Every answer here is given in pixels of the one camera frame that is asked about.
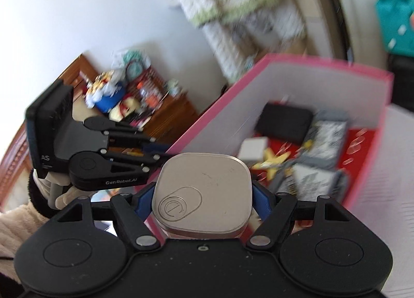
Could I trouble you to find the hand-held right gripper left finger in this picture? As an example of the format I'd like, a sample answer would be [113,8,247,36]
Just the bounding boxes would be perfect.
[50,185,161,250]

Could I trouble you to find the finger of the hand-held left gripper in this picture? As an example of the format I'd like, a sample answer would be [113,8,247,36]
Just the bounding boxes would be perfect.
[102,121,172,154]
[96,151,172,189]

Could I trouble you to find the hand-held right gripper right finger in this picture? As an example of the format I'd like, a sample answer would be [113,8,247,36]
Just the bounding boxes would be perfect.
[246,182,352,249]

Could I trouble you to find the yellow star hair clip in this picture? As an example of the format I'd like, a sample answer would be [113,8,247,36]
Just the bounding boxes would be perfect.
[252,148,292,180]

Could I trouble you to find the white charger block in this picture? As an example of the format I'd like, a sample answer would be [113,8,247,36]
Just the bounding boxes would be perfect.
[238,137,270,167]

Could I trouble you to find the rose gold square case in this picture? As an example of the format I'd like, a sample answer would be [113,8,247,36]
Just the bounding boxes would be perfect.
[151,153,252,240]

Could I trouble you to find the grey labelled device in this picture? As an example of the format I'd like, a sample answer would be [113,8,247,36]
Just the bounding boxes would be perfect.
[272,162,350,203]
[304,111,350,169]

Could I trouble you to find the pink cardboard box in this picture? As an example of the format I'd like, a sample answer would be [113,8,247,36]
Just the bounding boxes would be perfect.
[144,53,394,231]

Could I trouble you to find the black hard drive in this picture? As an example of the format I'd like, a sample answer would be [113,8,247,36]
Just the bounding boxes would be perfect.
[254,103,315,145]

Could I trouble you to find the person's left forearm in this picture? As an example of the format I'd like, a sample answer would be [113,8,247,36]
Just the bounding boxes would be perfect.
[0,169,54,260]

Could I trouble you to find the person's left hand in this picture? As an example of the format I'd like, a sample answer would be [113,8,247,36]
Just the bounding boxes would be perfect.
[34,172,81,210]

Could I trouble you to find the pile of toys and trinkets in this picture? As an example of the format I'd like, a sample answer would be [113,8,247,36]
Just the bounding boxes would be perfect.
[82,49,188,131]

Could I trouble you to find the dark wooden cabinet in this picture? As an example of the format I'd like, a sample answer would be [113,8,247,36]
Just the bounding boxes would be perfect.
[0,54,198,211]

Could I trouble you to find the red printed liner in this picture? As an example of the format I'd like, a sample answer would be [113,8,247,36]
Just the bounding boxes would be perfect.
[241,101,377,189]

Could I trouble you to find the white fleece robe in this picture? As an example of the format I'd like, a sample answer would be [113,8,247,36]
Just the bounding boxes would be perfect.
[158,0,308,83]

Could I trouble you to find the black suitcase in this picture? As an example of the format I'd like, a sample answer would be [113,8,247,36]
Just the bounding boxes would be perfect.
[386,52,414,105]

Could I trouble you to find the black clothes rack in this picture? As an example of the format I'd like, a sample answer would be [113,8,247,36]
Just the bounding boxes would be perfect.
[315,0,356,63]

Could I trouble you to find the teal felt handbag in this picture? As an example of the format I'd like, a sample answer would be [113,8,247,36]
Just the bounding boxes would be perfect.
[374,0,414,55]

